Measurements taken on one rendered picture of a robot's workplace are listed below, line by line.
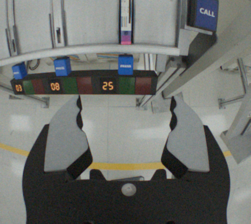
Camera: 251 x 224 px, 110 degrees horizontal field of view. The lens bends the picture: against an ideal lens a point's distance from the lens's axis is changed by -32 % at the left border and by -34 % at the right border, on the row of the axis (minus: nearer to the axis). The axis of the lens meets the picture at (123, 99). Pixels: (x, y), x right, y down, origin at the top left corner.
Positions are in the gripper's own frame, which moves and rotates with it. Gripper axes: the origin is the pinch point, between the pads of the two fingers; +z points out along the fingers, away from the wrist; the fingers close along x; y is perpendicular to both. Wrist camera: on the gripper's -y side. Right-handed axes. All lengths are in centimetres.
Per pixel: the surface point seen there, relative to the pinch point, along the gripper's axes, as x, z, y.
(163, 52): 5.4, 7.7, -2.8
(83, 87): -8.0, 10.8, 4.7
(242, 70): 81, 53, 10
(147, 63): 11, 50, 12
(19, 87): -24.8, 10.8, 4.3
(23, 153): -85, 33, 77
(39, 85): -18.2, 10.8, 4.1
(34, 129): -71, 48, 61
